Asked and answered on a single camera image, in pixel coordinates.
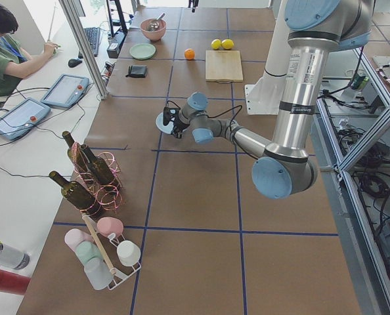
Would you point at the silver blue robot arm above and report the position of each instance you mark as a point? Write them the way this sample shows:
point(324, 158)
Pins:
point(282, 166)

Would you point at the upper yellow lemon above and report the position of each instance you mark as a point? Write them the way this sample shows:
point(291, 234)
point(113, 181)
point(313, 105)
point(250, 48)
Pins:
point(216, 44)

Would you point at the copper wire bottle rack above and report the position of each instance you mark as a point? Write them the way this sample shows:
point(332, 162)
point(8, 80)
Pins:
point(109, 197)

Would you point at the dark wine bottle right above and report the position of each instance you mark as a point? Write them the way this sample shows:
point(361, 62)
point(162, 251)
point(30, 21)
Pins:
point(99, 168)

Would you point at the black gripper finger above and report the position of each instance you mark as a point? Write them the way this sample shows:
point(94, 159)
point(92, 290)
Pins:
point(177, 133)

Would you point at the folded grey cloth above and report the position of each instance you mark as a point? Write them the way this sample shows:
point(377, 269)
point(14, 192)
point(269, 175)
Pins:
point(137, 71)

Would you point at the yellow lemon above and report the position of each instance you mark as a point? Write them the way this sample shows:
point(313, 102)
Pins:
point(216, 44)
point(227, 44)

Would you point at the aluminium frame post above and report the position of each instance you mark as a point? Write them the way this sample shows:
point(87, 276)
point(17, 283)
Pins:
point(72, 17)

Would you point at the orange fruit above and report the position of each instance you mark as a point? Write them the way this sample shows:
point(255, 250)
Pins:
point(189, 54)

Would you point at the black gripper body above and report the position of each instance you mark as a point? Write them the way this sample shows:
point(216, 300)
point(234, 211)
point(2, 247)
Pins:
point(180, 124)

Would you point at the near blue teach pendant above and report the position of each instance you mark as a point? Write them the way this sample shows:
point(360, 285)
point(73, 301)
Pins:
point(21, 119)

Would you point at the pale green cup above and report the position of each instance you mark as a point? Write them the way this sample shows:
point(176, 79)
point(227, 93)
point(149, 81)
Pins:
point(86, 250)

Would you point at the bamboo cutting board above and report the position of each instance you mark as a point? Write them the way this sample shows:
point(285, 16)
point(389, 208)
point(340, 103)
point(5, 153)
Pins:
point(224, 66)

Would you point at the far blue teach pendant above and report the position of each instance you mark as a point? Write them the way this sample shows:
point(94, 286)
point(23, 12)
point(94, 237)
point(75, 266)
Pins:
point(66, 91)

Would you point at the metal spoon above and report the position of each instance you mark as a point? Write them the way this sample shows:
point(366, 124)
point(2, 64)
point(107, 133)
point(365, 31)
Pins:
point(154, 24)

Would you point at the person in green shirt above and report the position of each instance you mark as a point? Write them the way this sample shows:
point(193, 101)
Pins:
point(16, 63)

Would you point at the light blue plate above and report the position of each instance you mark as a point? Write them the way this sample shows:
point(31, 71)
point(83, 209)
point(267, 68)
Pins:
point(165, 125)

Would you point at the dark wine bottle front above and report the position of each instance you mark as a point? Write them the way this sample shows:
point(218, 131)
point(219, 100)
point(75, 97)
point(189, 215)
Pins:
point(78, 196)

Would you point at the green drink can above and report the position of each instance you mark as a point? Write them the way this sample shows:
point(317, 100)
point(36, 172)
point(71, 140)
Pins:
point(359, 82)

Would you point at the red cylinder bottle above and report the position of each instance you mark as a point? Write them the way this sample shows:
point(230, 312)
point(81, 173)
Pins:
point(13, 283)

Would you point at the dark wine bottle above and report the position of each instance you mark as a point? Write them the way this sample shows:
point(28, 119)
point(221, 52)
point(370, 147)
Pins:
point(99, 168)
point(80, 166)
point(78, 196)

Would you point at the white cup rack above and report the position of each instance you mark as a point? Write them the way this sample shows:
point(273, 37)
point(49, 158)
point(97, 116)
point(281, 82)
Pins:
point(108, 249)

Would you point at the black power strip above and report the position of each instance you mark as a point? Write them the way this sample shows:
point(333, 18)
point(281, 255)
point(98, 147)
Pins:
point(115, 43)

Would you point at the grey blue cup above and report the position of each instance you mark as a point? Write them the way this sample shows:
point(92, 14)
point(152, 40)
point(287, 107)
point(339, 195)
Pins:
point(98, 273)

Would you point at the pink cup upper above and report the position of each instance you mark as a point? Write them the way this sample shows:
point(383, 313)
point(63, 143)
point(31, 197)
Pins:
point(110, 225)

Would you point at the black computer mouse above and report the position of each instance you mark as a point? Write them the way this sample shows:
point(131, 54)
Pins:
point(73, 62)

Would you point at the grey water bottle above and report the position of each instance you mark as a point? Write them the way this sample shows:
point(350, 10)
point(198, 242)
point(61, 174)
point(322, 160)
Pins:
point(13, 258)

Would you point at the white cup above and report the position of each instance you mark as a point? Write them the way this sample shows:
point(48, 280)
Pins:
point(128, 253)

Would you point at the pink bowl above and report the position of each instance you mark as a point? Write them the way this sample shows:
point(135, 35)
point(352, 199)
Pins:
point(153, 35)

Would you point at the light green plate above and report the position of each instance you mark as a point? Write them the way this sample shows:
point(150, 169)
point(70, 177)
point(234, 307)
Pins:
point(142, 51)

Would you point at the dark wine bottle left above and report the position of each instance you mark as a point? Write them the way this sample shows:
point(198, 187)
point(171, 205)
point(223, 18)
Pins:
point(80, 166)

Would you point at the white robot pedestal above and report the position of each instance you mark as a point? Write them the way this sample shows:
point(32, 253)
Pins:
point(263, 98)

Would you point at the black keyboard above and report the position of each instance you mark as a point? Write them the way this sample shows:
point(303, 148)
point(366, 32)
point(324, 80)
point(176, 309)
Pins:
point(93, 37)

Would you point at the pale pink cup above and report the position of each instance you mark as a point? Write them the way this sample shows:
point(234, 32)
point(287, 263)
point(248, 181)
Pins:
point(75, 236)

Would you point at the lower yellow lemon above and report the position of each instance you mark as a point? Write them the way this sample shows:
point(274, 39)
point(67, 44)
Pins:
point(227, 44)

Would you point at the blue teach pendant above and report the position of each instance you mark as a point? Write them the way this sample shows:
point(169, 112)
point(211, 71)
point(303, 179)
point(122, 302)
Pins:
point(21, 119)
point(66, 91)

